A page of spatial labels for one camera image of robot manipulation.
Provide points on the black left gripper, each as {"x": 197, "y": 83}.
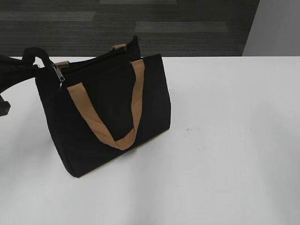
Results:
{"x": 14, "y": 71}

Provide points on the metal zipper pull with ring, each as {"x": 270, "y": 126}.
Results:
{"x": 59, "y": 74}

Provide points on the black bag with tan handles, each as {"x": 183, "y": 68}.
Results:
{"x": 107, "y": 106}

